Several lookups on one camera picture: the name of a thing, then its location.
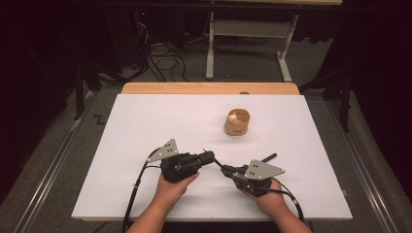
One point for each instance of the white table cover sheet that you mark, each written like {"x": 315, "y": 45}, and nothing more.
{"x": 129, "y": 129}

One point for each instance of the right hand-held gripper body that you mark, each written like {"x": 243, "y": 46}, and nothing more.
{"x": 262, "y": 171}

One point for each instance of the round wooden brush holder cup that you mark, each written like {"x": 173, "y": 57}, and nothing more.
{"x": 237, "y": 126}

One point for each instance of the person's left hand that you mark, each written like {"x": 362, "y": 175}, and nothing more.
{"x": 173, "y": 191}

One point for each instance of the black metal stand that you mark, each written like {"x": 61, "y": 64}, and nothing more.
{"x": 79, "y": 90}
{"x": 346, "y": 97}

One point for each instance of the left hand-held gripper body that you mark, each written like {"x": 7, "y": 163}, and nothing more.
{"x": 179, "y": 166}

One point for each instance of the small pale figure in cup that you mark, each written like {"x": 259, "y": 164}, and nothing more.
{"x": 232, "y": 117}

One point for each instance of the wooden table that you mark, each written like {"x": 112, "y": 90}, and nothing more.
{"x": 210, "y": 88}

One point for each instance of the person's right hand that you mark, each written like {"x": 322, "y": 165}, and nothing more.
{"x": 268, "y": 202}

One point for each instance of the white metal desk frame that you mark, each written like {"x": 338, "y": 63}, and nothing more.
{"x": 249, "y": 28}

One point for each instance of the aluminium floor rail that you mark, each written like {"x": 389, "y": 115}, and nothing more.
{"x": 55, "y": 168}
{"x": 362, "y": 181}

